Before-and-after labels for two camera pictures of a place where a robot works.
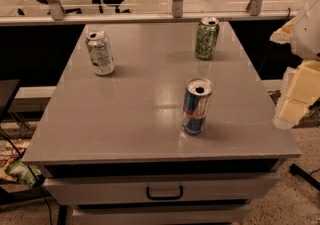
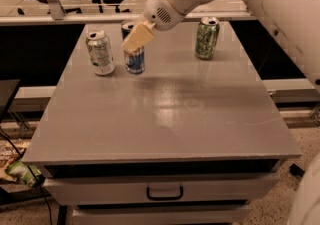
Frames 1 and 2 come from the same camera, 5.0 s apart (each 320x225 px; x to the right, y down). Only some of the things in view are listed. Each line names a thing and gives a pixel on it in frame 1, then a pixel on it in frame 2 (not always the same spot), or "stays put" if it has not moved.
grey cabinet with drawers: [114, 147] stays put
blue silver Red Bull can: [197, 97] -> [134, 61]
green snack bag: [20, 171] stays put
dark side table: [7, 90] stays put
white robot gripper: [308, 34] -> [159, 11]
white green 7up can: [101, 53] stays put
